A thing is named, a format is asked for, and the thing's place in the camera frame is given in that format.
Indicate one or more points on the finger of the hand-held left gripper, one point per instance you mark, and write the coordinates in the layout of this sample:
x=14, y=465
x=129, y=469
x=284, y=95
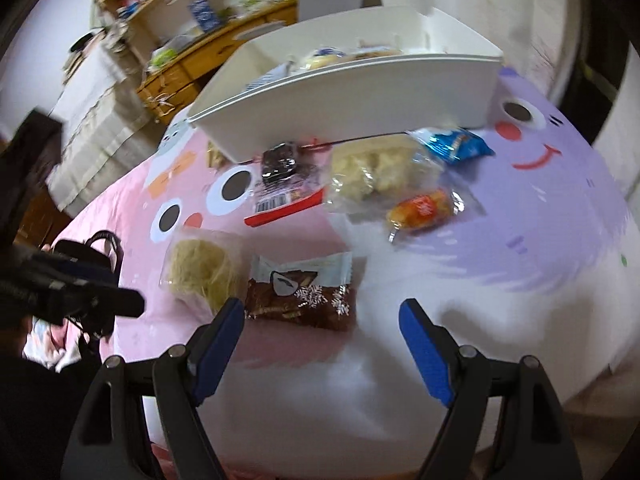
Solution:
x=105, y=300
x=85, y=267

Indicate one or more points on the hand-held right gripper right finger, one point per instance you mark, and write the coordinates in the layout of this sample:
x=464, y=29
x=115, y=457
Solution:
x=425, y=345

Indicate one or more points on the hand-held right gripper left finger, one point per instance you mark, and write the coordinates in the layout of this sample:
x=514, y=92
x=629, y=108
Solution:
x=220, y=345

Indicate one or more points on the pale noodle snack packet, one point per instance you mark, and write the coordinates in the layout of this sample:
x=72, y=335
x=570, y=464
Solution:
x=200, y=265

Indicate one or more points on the brown snowflake snack packet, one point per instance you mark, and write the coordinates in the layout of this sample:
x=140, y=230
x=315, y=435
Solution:
x=300, y=295

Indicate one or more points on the orange bread snack packet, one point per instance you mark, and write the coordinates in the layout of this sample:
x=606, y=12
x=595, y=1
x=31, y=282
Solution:
x=420, y=212

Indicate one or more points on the white barcode snack packet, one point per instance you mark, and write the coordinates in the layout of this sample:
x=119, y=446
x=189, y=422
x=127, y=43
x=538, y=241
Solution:
x=280, y=205

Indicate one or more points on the pale puffed snack packet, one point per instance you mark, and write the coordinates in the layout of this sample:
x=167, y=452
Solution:
x=380, y=170

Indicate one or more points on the dark brownie snack packet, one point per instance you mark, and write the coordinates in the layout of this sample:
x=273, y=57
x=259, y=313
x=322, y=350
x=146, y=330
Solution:
x=280, y=162

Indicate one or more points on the blue snack packet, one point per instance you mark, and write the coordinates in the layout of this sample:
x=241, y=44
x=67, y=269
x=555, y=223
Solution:
x=457, y=146

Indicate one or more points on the white plastic storage box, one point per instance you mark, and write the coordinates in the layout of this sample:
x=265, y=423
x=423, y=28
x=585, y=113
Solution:
x=350, y=100

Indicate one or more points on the blueberry print snack packet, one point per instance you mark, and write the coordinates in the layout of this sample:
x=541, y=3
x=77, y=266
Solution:
x=325, y=56

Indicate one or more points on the white lace cloth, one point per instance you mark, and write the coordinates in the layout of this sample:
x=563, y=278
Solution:
x=95, y=110

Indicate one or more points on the dark cloth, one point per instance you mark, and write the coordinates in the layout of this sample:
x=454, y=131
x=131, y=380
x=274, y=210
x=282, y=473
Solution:
x=35, y=420

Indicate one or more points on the green white packet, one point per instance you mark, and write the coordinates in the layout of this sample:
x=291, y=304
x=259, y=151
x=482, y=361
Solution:
x=164, y=56

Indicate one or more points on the wooden desk hutch shelf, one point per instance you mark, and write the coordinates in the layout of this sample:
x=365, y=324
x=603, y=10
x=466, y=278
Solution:
x=150, y=15

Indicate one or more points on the wooden desk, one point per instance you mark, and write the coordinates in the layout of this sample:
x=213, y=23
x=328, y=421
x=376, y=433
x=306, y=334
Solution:
x=200, y=60

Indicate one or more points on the clear plastic bag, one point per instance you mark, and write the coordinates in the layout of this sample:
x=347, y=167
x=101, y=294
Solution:
x=185, y=37

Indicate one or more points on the blue paper bag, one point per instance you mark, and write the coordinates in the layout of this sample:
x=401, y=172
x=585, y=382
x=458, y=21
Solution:
x=202, y=12

